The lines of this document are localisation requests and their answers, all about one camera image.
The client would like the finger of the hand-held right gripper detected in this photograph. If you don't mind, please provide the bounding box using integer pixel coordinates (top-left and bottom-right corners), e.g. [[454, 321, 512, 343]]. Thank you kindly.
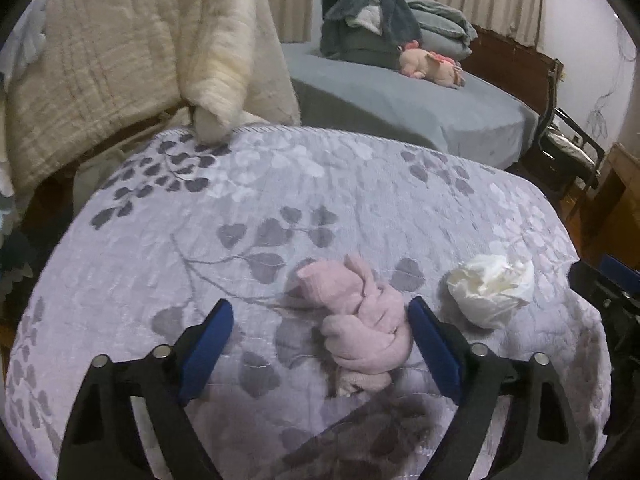
[[569, 254, 640, 361]]

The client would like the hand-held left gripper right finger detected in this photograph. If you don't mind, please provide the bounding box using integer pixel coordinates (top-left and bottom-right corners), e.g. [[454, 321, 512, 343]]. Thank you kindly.
[[407, 296, 588, 480]]

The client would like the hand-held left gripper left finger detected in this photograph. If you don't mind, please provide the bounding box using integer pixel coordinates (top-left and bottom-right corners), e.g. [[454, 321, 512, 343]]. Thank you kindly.
[[56, 298, 235, 480]]

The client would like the pale pink sock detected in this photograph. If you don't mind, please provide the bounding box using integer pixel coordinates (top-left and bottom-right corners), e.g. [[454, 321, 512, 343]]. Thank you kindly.
[[285, 253, 413, 396]]

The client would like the white tissue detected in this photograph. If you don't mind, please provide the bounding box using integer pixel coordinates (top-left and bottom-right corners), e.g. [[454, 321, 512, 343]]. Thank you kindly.
[[445, 254, 536, 331]]

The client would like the wooden cabinet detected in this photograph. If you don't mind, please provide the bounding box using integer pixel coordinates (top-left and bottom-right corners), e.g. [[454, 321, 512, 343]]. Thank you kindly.
[[575, 142, 640, 261]]

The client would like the silver chair cushion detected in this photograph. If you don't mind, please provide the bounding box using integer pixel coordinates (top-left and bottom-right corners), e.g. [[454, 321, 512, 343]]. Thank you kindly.
[[545, 130, 598, 166]]

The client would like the grey floral quilted blanket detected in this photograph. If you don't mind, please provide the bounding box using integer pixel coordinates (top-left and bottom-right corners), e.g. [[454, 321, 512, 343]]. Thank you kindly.
[[5, 126, 613, 480]]

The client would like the black metal chair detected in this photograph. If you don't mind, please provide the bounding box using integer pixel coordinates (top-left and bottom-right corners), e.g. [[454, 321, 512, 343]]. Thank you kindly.
[[530, 60, 606, 201]]

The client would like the dark wooden headboard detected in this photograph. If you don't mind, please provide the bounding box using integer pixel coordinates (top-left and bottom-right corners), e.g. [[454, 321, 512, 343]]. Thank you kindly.
[[470, 25, 558, 116]]

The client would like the bed with grey sheet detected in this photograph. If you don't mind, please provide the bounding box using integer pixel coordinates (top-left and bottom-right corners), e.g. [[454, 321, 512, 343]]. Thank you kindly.
[[280, 42, 541, 171]]

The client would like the pink plush toy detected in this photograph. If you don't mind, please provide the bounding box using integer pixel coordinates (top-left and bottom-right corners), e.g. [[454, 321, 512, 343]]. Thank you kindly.
[[398, 42, 463, 86]]

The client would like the cream quilted blanket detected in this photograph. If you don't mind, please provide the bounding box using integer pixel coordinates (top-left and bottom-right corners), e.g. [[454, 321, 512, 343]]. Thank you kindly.
[[5, 0, 302, 193]]

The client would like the light grey folded duvet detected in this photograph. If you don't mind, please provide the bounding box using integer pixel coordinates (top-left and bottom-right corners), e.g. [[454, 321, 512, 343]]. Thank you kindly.
[[405, 0, 478, 58]]

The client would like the dark grey fleece blanket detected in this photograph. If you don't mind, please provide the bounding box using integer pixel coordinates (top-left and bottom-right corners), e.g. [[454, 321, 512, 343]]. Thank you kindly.
[[320, 0, 423, 58]]

